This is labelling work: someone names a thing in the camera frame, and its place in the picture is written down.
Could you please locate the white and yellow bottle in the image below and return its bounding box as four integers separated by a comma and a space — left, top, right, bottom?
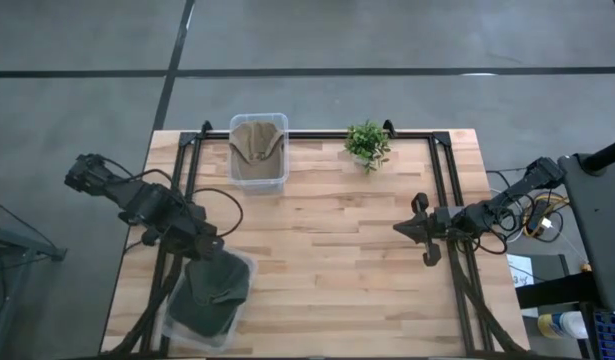
538, 310, 589, 341

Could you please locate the clear plastic bin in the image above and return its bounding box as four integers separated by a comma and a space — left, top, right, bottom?
228, 112, 290, 194
159, 244, 258, 352

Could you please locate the dark green baseball cap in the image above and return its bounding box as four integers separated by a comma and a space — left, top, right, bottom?
167, 248, 252, 337

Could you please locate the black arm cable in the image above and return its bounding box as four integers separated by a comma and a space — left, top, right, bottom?
454, 169, 563, 256
99, 154, 245, 240

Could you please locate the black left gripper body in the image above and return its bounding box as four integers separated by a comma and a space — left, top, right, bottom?
142, 202, 218, 251

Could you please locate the plastic crate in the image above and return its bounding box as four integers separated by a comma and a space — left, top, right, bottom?
594, 310, 615, 360

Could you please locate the yellow cable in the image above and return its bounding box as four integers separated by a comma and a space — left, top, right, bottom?
522, 195, 571, 237

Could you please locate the beige baseball cap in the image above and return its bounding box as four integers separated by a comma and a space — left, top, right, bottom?
230, 120, 287, 181

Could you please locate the black aluminium table frame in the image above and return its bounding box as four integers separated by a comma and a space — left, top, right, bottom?
101, 119, 528, 360

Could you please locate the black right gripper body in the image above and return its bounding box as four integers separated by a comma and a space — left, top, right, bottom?
410, 192, 452, 268

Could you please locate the potted green plant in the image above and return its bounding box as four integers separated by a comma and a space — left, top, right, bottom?
343, 119, 392, 175

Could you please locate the black low shelf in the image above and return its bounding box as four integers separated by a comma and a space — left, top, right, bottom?
515, 253, 606, 310

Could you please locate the white paper sheet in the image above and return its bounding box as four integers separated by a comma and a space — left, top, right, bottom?
506, 253, 534, 287

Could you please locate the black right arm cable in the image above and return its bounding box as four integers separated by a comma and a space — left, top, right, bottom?
454, 169, 563, 256

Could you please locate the grey equipment stand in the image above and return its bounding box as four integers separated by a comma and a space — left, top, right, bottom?
558, 135, 615, 314

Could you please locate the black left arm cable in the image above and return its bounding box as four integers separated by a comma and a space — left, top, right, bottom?
99, 154, 245, 240

